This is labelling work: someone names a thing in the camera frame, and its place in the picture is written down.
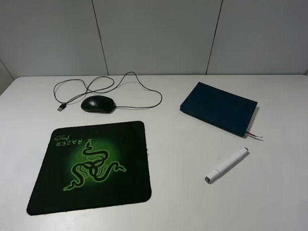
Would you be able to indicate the black computer mouse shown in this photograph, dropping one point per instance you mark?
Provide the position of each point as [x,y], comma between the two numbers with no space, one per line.
[98,104]

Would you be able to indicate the white marker pen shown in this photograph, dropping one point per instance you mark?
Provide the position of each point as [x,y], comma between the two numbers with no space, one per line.
[226,165]

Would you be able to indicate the dark blue notebook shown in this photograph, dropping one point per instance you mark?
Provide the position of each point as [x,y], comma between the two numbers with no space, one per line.
[219,108]

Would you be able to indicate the black green razer mousepad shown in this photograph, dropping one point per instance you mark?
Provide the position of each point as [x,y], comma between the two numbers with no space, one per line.
[91,167]

